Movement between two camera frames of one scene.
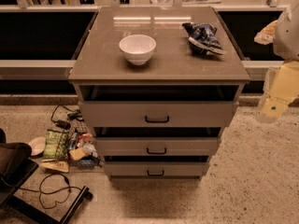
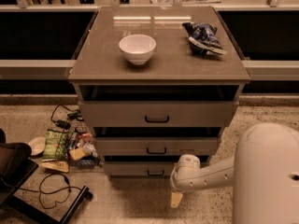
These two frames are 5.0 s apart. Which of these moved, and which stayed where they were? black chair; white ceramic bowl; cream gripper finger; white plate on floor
Moved: cream gripper finger
Stayed: white plate on floor; black chair; white ceramic bowl
